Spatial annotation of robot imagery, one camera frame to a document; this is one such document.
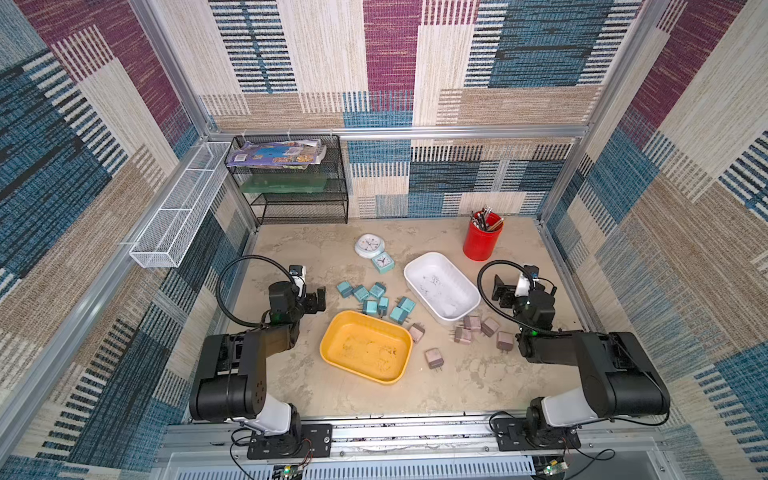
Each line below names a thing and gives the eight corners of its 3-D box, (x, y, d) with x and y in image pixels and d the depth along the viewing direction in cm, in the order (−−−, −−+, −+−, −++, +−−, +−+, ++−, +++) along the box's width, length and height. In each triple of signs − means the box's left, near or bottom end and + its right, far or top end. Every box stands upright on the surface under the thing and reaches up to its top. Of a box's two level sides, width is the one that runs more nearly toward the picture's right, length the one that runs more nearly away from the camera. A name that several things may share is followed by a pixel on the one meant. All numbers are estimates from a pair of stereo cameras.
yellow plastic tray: (312, 363, 87) (308, 356, 83) (338, 312, 97) (335, 303, 93) (400, 395, 81) (400, 389, 77) (417, 338, 92) (418, 329, 87)
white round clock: (354, 258, 111) (353, 253, 109) (356, 238, 117) (355, 233, 115) (384, 258, 111) (384, 253, 109) (384, 238, 117) (384, 233, 115)
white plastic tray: (440, 335, 92) (443, 326, 87) (396, 276, 106) (396, 266, 101) (484, 309, 98) (489, 298, 93) (437, 256, 112) (439, 245, 107)
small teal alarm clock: (382, 275, 106) (382, 271, 104) (371, 263, 110) (371, 259, 108) (396, 266, 109) (396, 262, 107) (385, 255, 112) (385, 251, 110)
